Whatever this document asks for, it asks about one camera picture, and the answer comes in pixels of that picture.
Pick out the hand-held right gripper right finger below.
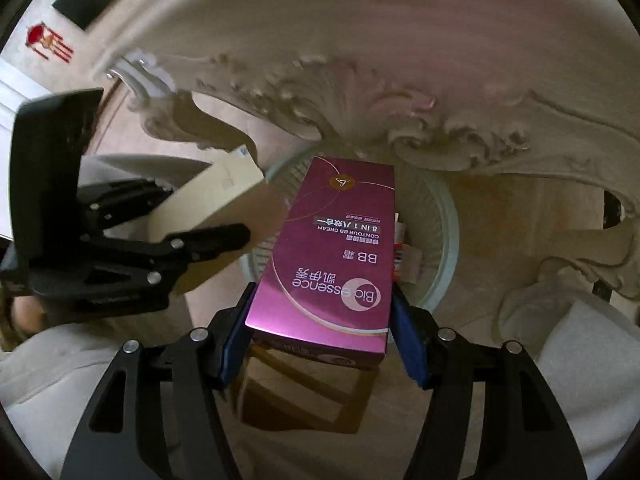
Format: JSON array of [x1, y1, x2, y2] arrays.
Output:
[[389, 285, 588, 480]]

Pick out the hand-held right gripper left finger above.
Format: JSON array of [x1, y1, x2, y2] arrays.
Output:
[[60, 282, 258, 480]]

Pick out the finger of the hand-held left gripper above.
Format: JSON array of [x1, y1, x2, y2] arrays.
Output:
[[77, 177, 174, 234], [84, 223, 252, 295]]

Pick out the tan cardboard box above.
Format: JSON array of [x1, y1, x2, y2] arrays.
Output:
[[147, 145, 292, 297]]

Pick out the magenta cosmetics box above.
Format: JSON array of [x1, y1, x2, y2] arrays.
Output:
[[244, 156, 396, 368]]

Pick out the pale green mesh wastebasket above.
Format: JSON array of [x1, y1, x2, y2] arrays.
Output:
[[239, 150, 461, 312]]

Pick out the person's left forearm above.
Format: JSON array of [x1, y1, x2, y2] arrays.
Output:
[[0, 294, 47, 353]]

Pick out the person's light grey trousers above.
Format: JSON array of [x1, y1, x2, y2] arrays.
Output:
[[0, 300, 640, 480]]

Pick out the ornate cream marble table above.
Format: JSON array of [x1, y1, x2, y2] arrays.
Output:
[[92, 0, 640, 343]]

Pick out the red knot wall ornament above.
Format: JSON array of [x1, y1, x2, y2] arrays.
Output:
[[25, 22, 75, 64]]

